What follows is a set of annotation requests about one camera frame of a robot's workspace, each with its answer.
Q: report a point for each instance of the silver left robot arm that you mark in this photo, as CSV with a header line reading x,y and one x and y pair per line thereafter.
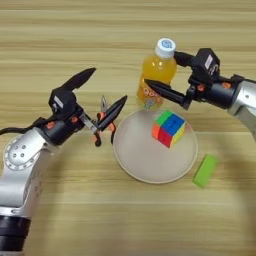
x,y
20,176

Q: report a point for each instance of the orange juice bottle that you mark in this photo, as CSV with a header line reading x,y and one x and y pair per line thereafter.
x,y
158,70

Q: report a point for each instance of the multicoloured puzzle cube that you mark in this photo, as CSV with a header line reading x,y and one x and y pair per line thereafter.
x,y
168,128

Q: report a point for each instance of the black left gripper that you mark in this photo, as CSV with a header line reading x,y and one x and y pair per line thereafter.
x,y
61,128

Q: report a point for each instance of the green rectangular block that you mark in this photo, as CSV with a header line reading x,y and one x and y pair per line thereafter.
x,y
204,170

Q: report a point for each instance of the beige round plate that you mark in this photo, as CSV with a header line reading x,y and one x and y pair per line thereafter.
x,y
140,156

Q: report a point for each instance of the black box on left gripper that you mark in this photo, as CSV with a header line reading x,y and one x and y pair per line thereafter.
x,y
63,100

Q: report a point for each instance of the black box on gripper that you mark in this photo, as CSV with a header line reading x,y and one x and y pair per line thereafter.
x,y
63,100
206,65

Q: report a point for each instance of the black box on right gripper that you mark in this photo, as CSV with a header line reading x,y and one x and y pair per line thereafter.
x,y
206,65

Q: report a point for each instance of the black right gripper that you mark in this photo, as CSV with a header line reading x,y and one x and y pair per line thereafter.
x,y
216,93

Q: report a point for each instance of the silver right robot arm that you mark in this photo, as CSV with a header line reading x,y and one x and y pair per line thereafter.
x,y
246,103

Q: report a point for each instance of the orange and black pliers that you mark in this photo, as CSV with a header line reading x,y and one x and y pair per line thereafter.
x,y
97,138

